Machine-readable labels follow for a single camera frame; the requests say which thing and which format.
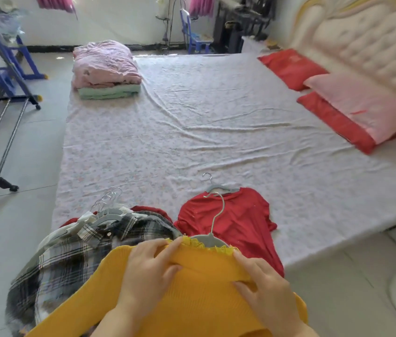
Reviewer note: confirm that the bunch of grey hangers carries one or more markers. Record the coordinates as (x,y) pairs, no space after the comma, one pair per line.
(108,210)

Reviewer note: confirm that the person's left hand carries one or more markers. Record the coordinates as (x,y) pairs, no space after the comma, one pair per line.
(145,277)

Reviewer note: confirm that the grey clothes hanger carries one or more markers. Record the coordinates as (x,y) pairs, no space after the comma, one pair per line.
(219,188)
(215,224)

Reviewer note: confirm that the pink pillow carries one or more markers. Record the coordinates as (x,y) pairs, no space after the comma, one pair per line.
(362,103)

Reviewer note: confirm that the person's left forearm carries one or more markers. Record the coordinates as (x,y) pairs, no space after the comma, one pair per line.
(114,322)

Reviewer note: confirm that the black desk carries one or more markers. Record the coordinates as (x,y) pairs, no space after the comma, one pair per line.
(240,22)

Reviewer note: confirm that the folded pink quilt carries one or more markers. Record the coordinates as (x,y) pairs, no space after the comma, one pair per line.
(103,64)

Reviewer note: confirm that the blue plastic chair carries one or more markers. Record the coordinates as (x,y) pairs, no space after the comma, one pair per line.
(192,33)

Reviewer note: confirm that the person's left thumb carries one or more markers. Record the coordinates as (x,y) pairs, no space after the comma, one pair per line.
(172,272)

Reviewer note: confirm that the red pillow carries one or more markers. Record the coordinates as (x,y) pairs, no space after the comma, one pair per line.
(334,122)
(291,68)

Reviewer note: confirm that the person's right thumb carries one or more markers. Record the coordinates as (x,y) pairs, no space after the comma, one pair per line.
(244,287)

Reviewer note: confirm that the cream tufted headboard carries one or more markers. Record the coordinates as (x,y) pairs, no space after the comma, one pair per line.
(362,38)

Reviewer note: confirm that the black white plaid shirt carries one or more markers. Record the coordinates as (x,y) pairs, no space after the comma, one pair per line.
(68,256)

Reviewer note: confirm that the red t-shirt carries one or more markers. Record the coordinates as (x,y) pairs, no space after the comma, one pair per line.
(236,224)

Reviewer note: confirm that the folded green blanket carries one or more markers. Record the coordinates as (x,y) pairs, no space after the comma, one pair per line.
(110,91)

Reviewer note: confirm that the person's right hand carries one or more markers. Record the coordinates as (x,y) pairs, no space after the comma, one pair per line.
(271,298)

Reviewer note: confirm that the pink curtain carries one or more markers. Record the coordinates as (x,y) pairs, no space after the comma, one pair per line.
(201,5)
(55,2)

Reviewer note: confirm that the person's right forearm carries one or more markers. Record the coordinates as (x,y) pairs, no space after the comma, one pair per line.
(305,329)

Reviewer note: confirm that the blue metal table frame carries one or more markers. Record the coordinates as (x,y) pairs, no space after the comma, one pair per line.
(5,63)

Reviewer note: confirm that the metal floor stand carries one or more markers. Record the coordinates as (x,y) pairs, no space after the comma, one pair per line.
(170,20)

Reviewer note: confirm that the black metal clothes rack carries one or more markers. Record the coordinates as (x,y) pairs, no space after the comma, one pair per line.
(1,101)

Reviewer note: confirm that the white floral bed sheet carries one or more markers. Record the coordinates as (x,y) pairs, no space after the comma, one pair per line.
(219,129)

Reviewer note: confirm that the yellow knit sweater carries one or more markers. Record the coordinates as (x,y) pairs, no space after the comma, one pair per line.
(198,298)

